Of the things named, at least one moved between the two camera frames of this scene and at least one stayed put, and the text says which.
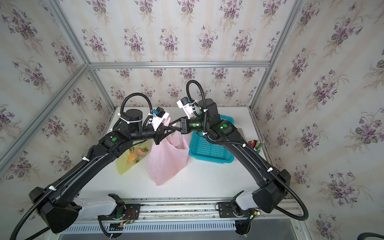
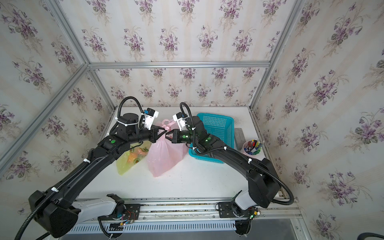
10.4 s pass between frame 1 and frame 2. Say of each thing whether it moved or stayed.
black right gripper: moved
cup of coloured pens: stayed
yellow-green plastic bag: stayed
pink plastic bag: moved
